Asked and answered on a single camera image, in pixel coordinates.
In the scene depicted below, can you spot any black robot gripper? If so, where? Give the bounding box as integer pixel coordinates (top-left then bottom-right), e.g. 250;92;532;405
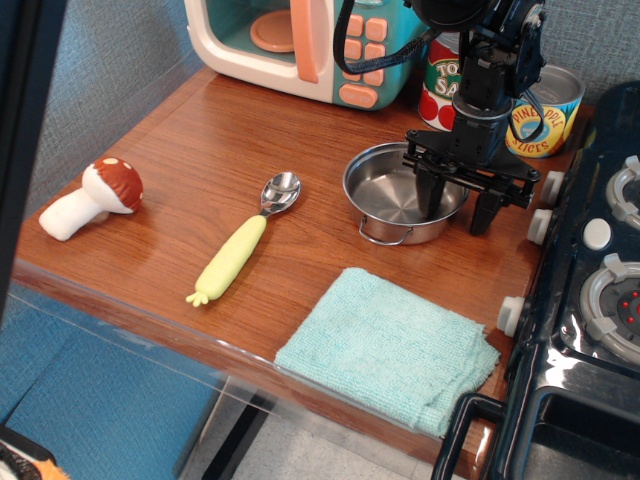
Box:
404;97;541;236

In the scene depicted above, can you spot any small stainless steel pan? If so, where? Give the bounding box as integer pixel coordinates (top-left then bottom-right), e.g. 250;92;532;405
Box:
343;142;468;246

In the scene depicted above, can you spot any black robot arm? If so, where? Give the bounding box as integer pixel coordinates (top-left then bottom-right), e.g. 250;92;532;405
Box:
404;1;546;235

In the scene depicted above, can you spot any toy microwave teal and cream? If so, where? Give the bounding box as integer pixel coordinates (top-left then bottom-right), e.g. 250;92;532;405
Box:
185;1;427;110

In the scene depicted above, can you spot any orange microwave turntable plate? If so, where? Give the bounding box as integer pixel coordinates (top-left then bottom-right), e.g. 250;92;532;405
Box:
250;9;294;53

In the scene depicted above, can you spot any grey stove knob middle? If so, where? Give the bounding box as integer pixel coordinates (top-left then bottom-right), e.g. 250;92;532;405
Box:
527;209;553;246

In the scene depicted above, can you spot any grey stove knob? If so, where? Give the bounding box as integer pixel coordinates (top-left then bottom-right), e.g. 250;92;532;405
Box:
540;171;565;205
497;296;525;338
527;209;553;246

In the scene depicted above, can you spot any grey stove knob rear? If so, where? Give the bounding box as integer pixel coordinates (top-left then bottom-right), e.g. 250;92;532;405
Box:
540;171;565;205

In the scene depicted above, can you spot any pineapple slices can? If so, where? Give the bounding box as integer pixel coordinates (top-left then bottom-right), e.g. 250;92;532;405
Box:
505;65;585;158

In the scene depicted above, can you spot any tomato sauce can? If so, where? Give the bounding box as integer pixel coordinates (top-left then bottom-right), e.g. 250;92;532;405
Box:
418;33;461;131

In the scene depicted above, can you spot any grey stove knob front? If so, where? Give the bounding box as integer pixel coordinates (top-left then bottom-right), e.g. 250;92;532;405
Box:
497;296;525;338

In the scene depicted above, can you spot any light blue folded cloth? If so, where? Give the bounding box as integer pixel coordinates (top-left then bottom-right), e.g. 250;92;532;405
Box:
275;268;500;437

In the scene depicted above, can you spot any black toy stove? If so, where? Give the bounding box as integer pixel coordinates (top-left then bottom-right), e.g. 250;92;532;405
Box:
432;81;639;479

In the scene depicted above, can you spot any plush brown cap mushroom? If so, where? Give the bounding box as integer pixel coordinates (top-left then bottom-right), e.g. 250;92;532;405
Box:
38;157;144;241

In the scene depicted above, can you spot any orange and black corner object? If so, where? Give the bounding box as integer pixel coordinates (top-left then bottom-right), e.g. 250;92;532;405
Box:
1;425;70;480

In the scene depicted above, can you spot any spoon with yellow-green handle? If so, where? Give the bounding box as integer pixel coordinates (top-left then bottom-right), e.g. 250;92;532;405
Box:
185;171;302;307

